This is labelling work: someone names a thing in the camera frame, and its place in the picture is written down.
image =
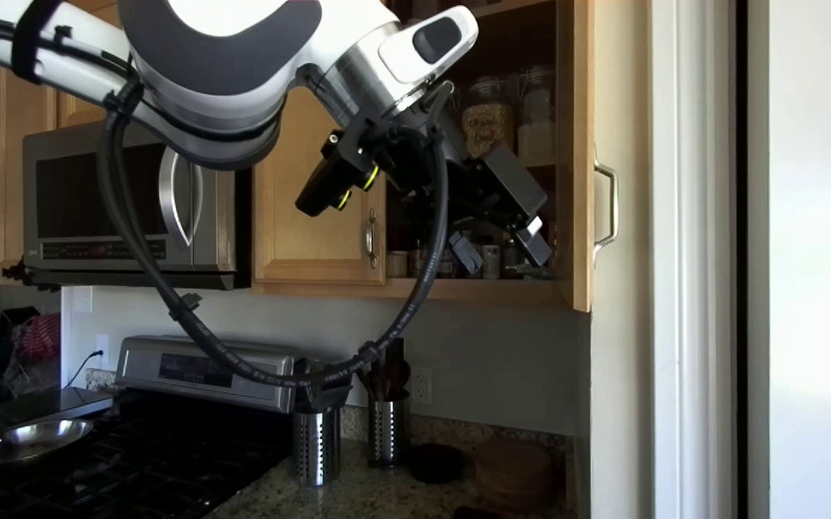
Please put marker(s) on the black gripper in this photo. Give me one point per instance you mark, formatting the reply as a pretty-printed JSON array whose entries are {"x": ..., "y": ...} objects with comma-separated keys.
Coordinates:
[{"x": 404, "y": 155}]

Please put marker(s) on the light wooden cabinet door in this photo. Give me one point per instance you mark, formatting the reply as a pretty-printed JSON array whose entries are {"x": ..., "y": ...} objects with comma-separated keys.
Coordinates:
[
  {"x": 289, "y": 249},
  {"x": 579, "y": 240},
  {"x": 20, "y": 175}
]

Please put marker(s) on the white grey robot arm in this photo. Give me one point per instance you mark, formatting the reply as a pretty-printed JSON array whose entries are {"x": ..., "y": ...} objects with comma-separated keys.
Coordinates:
[{"x": 222, "y": 60}]

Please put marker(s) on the glass jar with yellowish content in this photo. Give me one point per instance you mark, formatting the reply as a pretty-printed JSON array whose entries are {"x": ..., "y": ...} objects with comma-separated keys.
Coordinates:
[{"x": 489, "y": 119}]

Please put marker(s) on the white storage jar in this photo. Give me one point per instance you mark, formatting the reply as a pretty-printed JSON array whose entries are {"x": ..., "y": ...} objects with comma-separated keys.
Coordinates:
[{"x": 535, "y": 126}]

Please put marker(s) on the steel utensil canister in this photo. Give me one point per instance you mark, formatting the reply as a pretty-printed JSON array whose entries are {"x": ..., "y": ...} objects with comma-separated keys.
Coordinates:
[
  {"x": 387, "y": 433},
  {"x": 316, "y": 449}
]

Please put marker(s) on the black round coaster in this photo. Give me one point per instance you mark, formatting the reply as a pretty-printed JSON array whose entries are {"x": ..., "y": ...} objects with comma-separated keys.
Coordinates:
[{"x": 434, "y": 462}]

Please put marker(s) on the round wooden bowl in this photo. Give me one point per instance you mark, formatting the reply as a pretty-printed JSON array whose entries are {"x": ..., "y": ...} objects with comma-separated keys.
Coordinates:
[{"x": 514, "y": 474}]

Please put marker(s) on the stainless steel stove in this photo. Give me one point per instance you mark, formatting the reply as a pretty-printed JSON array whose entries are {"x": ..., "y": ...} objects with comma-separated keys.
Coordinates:
[{"x": 166, "y": 451}]

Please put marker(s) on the stainless steel microwave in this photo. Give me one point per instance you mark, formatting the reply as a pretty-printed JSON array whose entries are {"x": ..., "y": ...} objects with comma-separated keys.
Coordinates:
[{"x": 79, "y": 204}]

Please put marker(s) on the red cloth item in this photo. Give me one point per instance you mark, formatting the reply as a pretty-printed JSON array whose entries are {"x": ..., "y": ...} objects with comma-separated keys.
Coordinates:
[{"x": 36, "y": 347}]

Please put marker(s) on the silver frying pan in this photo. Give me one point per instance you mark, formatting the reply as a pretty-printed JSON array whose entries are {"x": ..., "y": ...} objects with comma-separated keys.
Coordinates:
[{"x": 40, "y": 433}]

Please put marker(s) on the light wooden wall cabinet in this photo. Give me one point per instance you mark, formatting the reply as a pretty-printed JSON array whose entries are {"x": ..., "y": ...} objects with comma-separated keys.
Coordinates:
[{"x": 492, "y": 291}]

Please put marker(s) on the black yellow wrist camera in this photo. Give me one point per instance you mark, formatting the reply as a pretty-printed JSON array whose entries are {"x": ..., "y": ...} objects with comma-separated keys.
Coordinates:
[{"x": 330, "y": 177}]

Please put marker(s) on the white door frame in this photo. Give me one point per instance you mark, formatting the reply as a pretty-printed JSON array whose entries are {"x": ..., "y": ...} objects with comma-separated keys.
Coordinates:
[{"x": 694, "y": 262}]

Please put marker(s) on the white wall outlet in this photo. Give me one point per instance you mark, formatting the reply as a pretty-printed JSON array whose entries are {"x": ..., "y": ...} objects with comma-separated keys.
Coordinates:
[{"x": 102, "y": 347}]

